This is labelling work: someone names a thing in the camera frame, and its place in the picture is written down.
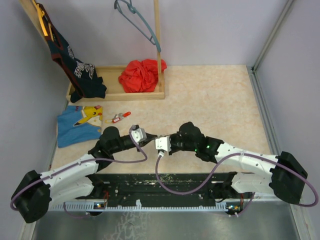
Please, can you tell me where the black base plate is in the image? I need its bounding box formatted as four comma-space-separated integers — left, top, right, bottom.
65, 172, 259, 212

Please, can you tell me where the yellow clothes hanger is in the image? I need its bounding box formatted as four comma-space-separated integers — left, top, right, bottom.
32, 0, 54, 41

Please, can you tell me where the blue pikachu shirt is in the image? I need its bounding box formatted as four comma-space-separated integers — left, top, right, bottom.
57, 105, 103, 148

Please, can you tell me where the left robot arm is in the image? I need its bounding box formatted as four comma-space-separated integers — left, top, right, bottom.
10, 125, 157, 224

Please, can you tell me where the wooden rack tray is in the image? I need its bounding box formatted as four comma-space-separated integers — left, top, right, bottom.
19, 0, 165, 105

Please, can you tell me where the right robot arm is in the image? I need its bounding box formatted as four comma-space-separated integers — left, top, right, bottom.
169, 122, 308, 205

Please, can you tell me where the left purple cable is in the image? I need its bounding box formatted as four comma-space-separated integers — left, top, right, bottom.
9, 128, 148, 220

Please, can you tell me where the red crumpled cloth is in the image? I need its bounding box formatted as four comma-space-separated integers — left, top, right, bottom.
118, 59, 159, 93

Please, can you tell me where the aluminium frame rail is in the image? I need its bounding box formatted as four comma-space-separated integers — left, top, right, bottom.
249, 0, 320, 240

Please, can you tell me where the teal clothes hanger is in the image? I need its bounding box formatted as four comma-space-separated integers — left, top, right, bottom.
114, 0, 162, 53

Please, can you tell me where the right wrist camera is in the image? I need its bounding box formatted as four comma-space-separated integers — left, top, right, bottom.
154, 136, 171, 158

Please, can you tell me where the dark navy jersey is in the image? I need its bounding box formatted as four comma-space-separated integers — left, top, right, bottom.
40, 4, 107, 103

